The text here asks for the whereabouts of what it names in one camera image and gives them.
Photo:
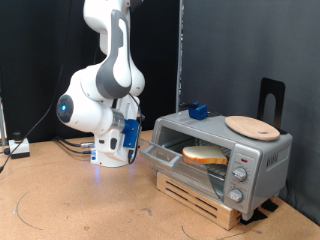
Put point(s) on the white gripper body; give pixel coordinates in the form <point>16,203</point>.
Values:
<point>130,106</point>

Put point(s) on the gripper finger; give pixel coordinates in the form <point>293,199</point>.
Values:
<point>142,116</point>

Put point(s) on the white bread slice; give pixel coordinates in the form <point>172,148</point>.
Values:
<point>203,154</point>

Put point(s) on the silver oven timer knob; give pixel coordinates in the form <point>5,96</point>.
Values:
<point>235,195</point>

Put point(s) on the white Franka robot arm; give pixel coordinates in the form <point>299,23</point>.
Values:
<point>100,83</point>

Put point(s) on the silver oven temperature knob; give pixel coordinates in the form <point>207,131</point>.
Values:
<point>240,174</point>

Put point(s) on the silver toaster oven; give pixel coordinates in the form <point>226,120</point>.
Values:
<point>266,156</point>

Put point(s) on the slatted wooden base block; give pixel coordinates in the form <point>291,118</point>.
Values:
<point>200,203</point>

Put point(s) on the round wooden board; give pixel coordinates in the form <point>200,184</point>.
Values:
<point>250,127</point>

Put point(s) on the black curtain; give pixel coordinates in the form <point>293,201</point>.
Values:
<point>33,50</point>

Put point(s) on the white power box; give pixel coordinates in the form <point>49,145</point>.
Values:
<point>19,146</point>

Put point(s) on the metal stand leg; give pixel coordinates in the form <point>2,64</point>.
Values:
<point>2,123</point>

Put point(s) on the grey curtain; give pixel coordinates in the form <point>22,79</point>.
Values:
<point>250,40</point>

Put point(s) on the black metal bookend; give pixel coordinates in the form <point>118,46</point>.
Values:
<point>281,96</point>

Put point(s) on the black tape strip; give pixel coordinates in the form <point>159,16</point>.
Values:
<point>270,205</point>
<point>253,216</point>

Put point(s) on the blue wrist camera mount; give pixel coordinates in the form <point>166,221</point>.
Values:
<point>130,133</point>

